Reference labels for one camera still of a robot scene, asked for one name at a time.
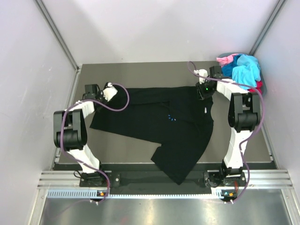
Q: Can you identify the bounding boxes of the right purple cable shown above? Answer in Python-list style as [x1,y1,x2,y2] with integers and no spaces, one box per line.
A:
[187,61,265,203]

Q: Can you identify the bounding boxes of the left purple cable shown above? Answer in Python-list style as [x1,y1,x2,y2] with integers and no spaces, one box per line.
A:
[60,83,130,203]

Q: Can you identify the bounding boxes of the purple cable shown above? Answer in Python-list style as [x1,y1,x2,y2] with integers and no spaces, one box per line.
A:
[60,83,130,203]
[187,61,265,203]

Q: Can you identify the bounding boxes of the left aluminium corner post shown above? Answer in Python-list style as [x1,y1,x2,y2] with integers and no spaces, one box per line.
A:
[34,0,79,71]

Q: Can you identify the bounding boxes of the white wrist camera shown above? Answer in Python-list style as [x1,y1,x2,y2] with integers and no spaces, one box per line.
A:
[194,69,208,84]
[103,82,118,102]

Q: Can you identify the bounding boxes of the right aluminium corner post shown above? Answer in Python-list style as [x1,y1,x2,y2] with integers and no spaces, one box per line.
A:
[249,0,287,56]

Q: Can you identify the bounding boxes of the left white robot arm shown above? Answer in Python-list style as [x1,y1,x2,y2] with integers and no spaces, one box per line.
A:
[53,82,118,188]

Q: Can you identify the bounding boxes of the pink t shirt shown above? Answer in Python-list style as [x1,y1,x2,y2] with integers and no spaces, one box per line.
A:
[216,53,238,67]

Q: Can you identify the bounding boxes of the aluminium corner post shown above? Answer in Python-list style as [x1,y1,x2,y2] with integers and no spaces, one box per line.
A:
[249,0,287,56]
[34,0,79,71]

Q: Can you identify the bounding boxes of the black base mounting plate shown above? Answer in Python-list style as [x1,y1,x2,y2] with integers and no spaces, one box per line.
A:
[74,171,246,188]

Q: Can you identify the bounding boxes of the blue-grey laundry basket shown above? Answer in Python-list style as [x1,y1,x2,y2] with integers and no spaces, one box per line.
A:
[218,52,267,97]

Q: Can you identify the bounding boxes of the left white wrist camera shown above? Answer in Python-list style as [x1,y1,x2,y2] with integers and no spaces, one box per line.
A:
[103,82,118,102]

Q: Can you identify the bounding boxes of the grey slotted cable duct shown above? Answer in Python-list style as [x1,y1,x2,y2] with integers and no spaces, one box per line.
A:
[46,188,233,199]

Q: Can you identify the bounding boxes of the red t shirt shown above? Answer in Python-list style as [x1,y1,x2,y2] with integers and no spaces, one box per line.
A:
[248,81,263,94]

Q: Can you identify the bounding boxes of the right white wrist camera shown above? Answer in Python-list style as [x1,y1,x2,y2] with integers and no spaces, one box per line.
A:
[194,69,208,84]

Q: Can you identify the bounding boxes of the dark blue t shirt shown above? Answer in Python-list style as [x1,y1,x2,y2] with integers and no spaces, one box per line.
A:
[221,60,237,77]

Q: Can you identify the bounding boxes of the black t shirt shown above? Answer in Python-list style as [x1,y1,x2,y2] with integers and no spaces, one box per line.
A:
[90,86,214,184]

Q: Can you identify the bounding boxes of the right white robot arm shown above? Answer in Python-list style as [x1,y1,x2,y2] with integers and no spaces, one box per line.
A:
[193,66,261,188]

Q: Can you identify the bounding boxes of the light cyan t shirt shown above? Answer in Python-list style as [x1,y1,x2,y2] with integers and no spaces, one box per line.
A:
[232,54,261,90]

